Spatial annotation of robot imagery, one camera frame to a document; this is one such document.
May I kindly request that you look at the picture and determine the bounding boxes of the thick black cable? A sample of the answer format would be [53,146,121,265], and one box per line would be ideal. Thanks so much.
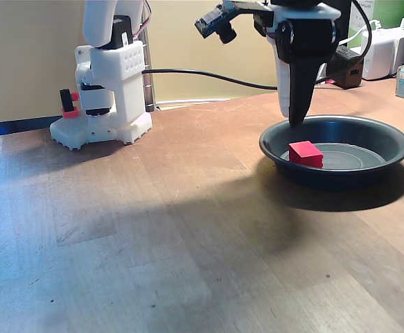
[351,0,374,58]

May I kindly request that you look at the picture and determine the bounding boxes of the red lego block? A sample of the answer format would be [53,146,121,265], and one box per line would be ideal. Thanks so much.
[288,140,324,169]

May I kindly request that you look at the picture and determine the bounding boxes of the black gripper camera module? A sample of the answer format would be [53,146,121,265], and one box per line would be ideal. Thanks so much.
[194,0,275,44]

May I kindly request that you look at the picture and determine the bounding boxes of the green and white box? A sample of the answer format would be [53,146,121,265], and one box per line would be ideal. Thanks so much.
[349,0,404,40]

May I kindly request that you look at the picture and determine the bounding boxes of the long black power cable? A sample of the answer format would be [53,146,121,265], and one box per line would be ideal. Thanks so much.
[141,68,337,92]

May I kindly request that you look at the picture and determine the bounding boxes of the black cube power adapter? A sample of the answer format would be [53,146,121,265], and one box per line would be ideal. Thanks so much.
[324,44,365,90]

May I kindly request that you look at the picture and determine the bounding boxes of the chrome metal pole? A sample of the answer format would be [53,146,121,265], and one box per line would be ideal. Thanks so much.
[141,0,157,112]

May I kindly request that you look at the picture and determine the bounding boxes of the dark round metal pan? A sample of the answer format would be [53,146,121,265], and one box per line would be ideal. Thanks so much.
[258,114,404,190]

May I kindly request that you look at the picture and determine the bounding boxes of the white charger brick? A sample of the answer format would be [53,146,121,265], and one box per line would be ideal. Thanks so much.
[360,27,404,81]

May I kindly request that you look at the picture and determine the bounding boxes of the red white servo wire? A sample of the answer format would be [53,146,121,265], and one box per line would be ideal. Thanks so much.
[132,0,152,40]

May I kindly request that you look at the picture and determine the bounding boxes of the red and black clamp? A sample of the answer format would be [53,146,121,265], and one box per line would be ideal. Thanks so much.
[59,89,81,120]

